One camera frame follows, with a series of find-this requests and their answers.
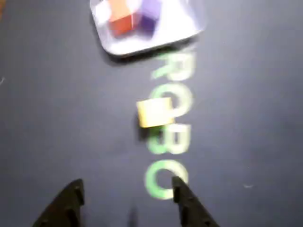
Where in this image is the orange wooden cube block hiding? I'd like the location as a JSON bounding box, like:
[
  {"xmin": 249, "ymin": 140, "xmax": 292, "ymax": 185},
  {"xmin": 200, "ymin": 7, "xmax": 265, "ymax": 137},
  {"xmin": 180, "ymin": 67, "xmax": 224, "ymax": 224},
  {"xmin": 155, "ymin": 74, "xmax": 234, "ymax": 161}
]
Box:
[{"xmin": 107, "ymin": 0, "xmax": 134, "ymax": 36}]

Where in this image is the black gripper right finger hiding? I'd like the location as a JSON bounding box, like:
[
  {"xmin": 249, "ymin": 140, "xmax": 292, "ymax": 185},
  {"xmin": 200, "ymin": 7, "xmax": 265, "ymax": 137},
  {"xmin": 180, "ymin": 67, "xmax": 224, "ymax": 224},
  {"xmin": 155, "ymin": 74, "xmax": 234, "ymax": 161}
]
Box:
[{"xmin": 171, "ymin": 176, "xmax": 220, "ymax": 227}]

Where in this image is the yellow wooden cube block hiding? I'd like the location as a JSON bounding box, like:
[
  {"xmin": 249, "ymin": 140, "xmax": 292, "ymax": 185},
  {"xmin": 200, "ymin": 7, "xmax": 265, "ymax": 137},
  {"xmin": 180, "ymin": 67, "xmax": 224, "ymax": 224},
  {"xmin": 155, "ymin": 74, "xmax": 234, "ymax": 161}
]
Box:
[{"xmin": 136, "ymin": 97, "xmax": 176, "ymax": 128}]

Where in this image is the white metal tray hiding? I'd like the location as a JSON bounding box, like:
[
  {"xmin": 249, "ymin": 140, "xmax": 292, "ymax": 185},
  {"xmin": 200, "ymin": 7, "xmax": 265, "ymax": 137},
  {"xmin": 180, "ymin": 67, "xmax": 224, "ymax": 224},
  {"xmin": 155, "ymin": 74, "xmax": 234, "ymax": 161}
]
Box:
[{"xmin": 89, "ymin": 0, "xmax": 209, "ymax": 58}]

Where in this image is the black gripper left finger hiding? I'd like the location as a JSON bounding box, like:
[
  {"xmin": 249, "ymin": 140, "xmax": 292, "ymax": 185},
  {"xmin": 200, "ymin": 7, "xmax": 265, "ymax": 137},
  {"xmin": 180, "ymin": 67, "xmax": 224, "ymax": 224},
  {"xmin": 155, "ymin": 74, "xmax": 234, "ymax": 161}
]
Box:
[{"xmin": 31, "ymin": 178, "xmax": 85, "ymax": 227}]

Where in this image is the dark mat with WOWROBO print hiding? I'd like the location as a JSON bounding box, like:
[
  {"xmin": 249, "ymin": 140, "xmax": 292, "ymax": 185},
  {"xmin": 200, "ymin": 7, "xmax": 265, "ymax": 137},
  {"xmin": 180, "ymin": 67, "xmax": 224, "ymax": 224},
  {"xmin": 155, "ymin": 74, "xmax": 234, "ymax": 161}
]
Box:
[{"xmin": 0, "ymin": 0, "xmax": 303, "ymax": 227}]

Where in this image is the purple wooden cube block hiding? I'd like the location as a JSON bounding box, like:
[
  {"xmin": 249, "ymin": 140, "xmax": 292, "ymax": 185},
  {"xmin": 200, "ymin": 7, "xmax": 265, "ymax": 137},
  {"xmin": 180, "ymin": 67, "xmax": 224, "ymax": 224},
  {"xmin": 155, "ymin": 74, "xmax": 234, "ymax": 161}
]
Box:
[{"xmin": 136, "ymin": 0, "xmax": 164, "ymax": 39}]

